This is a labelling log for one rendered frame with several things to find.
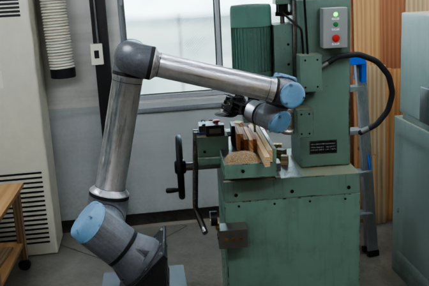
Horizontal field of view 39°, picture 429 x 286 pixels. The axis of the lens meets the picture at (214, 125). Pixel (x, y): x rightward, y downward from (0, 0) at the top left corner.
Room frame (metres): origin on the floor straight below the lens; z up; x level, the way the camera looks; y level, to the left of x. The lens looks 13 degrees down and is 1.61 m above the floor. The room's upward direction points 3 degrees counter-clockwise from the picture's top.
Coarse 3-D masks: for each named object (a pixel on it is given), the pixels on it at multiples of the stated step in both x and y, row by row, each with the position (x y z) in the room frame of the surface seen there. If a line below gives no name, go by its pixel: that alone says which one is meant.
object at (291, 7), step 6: (294, 0) 2.53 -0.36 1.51; (288, 6) 2.62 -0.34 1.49; (294, 6) 2.53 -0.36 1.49; (294, 12) 2.53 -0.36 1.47; (294, 18) 2.53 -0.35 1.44; (294, 30) 2.53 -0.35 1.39; (294, 36) 2.53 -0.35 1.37; (294, 42) 2.53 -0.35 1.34; (294, 48) 2.53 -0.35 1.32; (294, 54) 2.53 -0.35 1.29; (294, 60) 2.53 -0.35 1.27; (294, 66) 2.53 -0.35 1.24; (294, 72) 2.53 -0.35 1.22
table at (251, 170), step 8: (224, 152) 2.47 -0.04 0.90; (256, 152) 2.44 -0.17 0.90; (200, 160) 2.49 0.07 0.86; (208, 160) 2.49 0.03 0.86; (216, 160) 2.49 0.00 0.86; (224, 160) 2.35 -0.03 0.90; (224, 168) 2.28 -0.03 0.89; (232, 168) 2.28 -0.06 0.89; (240, 168) 2.29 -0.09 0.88; (248, 168) 2.29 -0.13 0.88; (256, 168) 2.29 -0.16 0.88; (264, 168) 2.29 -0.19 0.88; (272, 168) 2.29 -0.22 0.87; (224, 176) 2.29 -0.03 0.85; (232, 176) 2.28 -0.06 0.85; (240, 176) 2.29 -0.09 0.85; (248, 176) 2.29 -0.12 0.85; (256, 176) 2.29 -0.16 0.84; (264, 176) 2.29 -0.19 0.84
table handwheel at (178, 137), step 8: (176, 136) 2.58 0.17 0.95; (176, 144) 2.51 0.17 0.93; (176, 152) 2.48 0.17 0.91; (176, 160) 2.46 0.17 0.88; (176, 168) 2.55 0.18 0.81; (184, 168) 2.55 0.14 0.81; (192, 168) 2.57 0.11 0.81; (200, 168) 2.57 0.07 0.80; (208, 168) 2.57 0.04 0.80; (216, 168) 2.58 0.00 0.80; (184, 192) 2.48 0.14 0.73
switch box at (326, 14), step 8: (320, 8) 2.48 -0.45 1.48; (328, 8) 2.45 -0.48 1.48; (336, 8) 2.45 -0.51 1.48; (344, 8) 2.45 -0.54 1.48; (320, 16) 2.48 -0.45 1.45; (328, 16) 2.44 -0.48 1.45; (344, 16) 2.45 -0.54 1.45; (320, 24) 2.48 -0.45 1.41; (328, 24) 2.44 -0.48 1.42; (344, 24) 2.45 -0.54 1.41; (320, 32) 2.48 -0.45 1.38; (328, 32) 2.44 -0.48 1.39; (336, 32) 2.44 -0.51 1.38; (344, 32) 2.45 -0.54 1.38; (320, 40) 2.49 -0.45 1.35; (328, 40) 2.44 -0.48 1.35; (344, 40) 2.45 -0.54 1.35; (328, 48) 2.45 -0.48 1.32
